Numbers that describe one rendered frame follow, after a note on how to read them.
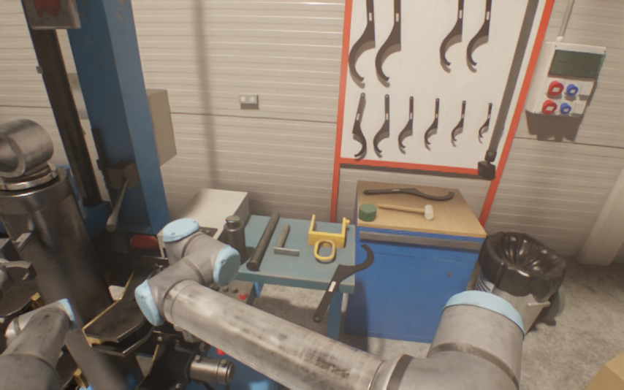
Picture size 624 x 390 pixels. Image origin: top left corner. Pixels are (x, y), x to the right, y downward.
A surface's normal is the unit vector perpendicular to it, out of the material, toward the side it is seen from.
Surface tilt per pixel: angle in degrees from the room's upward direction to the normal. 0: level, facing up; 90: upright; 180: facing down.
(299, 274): 0
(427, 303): 90
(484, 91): 90
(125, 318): 0
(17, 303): 0
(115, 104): 90
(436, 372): 14
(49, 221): 90
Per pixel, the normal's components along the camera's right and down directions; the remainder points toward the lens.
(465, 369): -0.11, -0.90
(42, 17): 0.45, 0.43
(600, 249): -0.12, 0.46
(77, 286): 0.77, 0.32
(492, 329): 0.13, -0.84
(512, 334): 0.53, -0.54
